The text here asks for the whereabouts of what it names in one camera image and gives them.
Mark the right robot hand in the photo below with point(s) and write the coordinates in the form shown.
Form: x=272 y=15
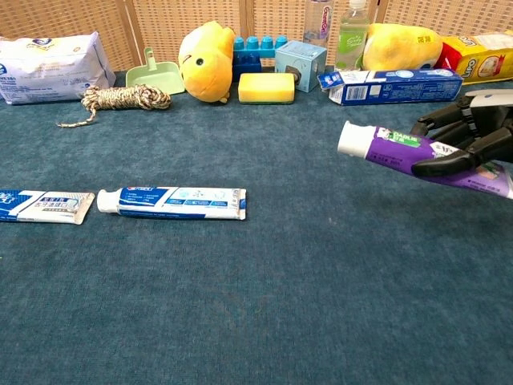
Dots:
x=489 y=128

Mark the purple toothpaste tube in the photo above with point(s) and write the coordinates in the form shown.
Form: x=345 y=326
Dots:
x=384 y=150

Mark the blue toothpaste carton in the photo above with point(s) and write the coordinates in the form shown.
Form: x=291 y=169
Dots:
x=401 y=86

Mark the blue white toothpaste tube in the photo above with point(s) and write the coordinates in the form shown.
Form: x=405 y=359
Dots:
x=180 y=202

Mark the blue white toothpaste with seven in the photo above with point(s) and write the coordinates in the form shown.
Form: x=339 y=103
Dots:
x=48 y=206

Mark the yellow snack package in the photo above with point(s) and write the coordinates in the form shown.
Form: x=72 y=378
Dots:
x=481 y=60

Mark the yellow plush toy with tag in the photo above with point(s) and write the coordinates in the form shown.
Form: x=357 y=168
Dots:
x=401 y=48

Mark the clear bottle green label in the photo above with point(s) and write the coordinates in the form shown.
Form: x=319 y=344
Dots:
x=352 y=40

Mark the clear bottle pink label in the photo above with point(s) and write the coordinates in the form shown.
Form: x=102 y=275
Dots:
x=318 y=24

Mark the light blue cardboard box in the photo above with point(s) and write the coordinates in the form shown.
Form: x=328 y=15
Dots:
x=300 y=60

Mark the yellow sponge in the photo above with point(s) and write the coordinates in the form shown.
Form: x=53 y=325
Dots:
x=264 y=87

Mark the blue building block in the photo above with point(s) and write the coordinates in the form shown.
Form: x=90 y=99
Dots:
x=250 y=52

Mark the yellow plush duck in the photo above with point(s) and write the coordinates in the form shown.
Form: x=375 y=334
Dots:
x=206 y=68

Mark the woven folding screen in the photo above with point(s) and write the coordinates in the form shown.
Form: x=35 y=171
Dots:
x=180 y=16

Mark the green plastic dustpan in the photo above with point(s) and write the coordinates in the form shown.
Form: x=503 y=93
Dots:
x=160 y=76

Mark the white tissue pack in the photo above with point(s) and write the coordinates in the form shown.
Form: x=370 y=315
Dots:
x=48 y=68

